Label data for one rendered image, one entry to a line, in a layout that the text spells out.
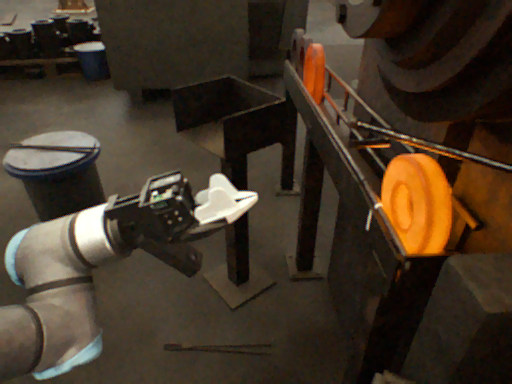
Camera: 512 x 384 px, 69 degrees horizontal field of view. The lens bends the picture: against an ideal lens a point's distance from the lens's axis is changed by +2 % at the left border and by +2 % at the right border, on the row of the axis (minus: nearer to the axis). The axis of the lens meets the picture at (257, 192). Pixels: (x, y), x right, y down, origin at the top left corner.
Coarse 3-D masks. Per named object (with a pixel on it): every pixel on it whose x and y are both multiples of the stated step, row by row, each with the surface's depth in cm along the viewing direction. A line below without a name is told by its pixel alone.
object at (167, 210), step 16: (160, 176) 56; (176, 176) 54; (144, 192) 53; (160, 192) 54; (176, 192) 52; (112, 208) 52; (128, 208) 52; (144, 208) 50; (160, 208) 52; (176, 208) 51; (192, 208) 56; (112, 224) 53; (128, 224) 55; (144, 224) 55; (160, 224) 52; (176, 224) 54; (192, 224) 54; (128, 240) 55; (176, 240) 55
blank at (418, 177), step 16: (400, 160) 56; (416, 160) 52; (432, 160) 52; (384, 176) 62; (400, 176) 56; (416, 176) 51; (432, 176) 50; (384, 192) 62; (400, 192) 59; (416, 192) 51; (432, 192) 49; (448, 192) 49; (384, 208) 62; (400, 208) 60; (416, 208) 52; (432, 208) 48; (448, 208) 49; (400, 224) 58; (416, 224) 52; (432, 224) 49; (448, 224) 49; (416, 240) 52; (432, 240) 50
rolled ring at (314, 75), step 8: (312, 48) 113; (320, 48) 113; (312, 56) 113; (320, 56) 111; (312, 64) 113; (320, 64) 111; (304, 72) 127; (312, 72) 125; (320, 72) 111; (304, 80) 128; (312, 80) 114; (320, 80) 112; (312, 88) 115; (320, 88) 113; (312, 96) 115; (320, 96) 115
